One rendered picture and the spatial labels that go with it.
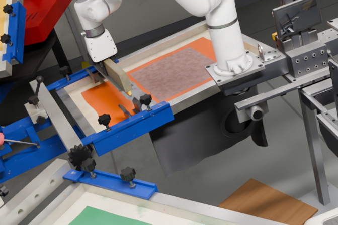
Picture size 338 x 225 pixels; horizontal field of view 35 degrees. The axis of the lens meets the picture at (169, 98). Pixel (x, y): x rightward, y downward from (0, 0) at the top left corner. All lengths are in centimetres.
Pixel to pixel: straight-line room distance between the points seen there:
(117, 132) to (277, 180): 136
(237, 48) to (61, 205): 71
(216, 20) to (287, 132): 183
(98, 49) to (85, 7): 18
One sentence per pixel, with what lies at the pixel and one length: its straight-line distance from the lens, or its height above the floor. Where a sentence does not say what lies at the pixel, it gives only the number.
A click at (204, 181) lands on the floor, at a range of 315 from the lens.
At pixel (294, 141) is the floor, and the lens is 328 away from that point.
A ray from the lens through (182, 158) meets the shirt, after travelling 214.
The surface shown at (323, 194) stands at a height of 8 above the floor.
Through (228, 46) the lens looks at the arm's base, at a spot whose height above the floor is 123.
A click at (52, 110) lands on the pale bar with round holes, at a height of 104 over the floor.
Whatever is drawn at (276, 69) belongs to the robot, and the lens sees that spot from 176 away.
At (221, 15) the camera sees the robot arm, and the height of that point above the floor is 133.
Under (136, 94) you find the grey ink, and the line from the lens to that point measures 214.
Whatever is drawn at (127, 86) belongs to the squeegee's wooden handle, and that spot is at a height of 109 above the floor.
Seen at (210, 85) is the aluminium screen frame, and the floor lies 99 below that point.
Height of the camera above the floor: 192
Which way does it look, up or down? 28 degrees down
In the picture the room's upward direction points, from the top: 18 degrees counter-clockwise
